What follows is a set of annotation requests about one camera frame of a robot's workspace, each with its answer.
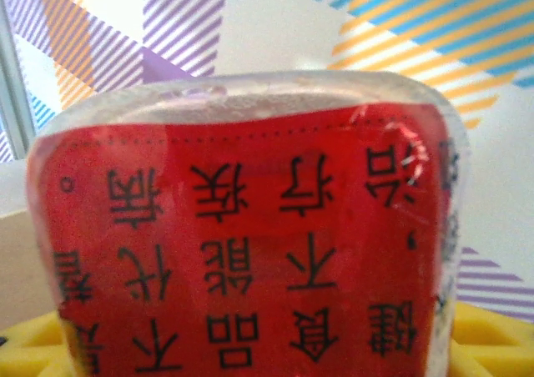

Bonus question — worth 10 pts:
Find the red label square bottle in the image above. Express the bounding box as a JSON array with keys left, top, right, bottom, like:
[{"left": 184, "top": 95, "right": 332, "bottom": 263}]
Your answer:
[{"left": 25, "top": 71, "right": 472, "bottom": 377}]

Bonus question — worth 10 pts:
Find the aluminium frame post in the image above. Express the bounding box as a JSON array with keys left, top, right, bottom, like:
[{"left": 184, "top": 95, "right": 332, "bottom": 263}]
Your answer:
[{"left": 0, "top": 0, "right": 38, "bottom": 161}]

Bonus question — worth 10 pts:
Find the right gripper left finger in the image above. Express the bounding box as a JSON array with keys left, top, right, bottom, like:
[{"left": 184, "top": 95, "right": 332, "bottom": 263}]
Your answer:
[{"left": 0, "top": 309, "right": 78, "bottom": 377}]

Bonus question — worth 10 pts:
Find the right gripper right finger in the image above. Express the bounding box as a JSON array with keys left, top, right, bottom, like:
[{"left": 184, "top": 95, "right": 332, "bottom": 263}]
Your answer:
[{"left": 448, "top": 301, "right": 534, "bottom": 377}]

